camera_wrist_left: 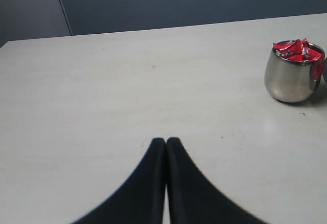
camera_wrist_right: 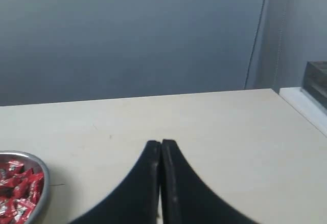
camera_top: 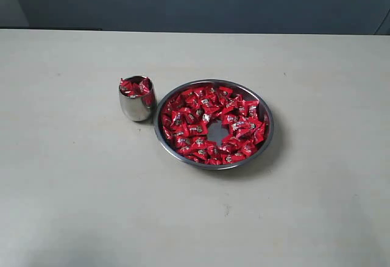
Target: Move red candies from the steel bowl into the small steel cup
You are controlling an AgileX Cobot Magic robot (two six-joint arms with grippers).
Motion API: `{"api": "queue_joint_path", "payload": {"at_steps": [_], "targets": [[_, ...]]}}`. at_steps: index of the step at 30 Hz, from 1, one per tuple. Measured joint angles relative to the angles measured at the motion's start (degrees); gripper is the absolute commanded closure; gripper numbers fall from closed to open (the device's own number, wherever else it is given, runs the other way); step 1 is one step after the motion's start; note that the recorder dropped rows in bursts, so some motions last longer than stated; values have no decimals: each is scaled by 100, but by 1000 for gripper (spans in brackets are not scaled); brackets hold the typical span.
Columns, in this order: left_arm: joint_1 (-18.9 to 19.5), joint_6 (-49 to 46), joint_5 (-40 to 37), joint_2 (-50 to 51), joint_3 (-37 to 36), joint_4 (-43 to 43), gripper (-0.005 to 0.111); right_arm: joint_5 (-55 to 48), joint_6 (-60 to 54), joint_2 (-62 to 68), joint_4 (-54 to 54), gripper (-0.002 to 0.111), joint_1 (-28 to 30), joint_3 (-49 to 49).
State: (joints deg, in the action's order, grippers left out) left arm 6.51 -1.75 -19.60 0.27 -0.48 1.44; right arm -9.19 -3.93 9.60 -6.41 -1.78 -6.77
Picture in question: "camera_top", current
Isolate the pile of red wrapped candies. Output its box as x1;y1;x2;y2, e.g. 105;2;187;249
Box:
161;82;269;166

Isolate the stainless steel bowl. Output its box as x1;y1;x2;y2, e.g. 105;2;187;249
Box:
153;79;275;171

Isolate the stainless steel cup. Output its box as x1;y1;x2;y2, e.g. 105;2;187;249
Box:
118;76;157;122

